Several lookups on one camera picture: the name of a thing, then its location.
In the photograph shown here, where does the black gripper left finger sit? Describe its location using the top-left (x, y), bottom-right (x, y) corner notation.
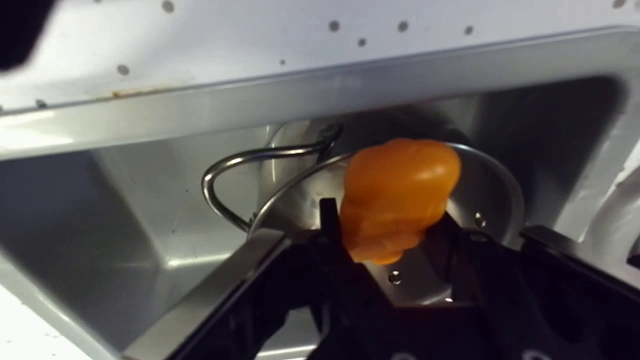
top-left (122, 195), bottom-right (391, 360)

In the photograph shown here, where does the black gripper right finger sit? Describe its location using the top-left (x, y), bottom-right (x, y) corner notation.
top-left (371, 213), bottom-right (640, 360)

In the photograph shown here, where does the yellow orange toy food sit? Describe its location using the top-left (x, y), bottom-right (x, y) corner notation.
top-left (339, 135), bottom-right (464, 268)

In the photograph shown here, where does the small steel pot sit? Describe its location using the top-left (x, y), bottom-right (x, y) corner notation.
top-left (200, 121), bottom-right (528, 250)

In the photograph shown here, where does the metal toy sink basin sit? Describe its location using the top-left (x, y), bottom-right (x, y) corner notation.
top-left (0, 25), bottom-right (640, 360)

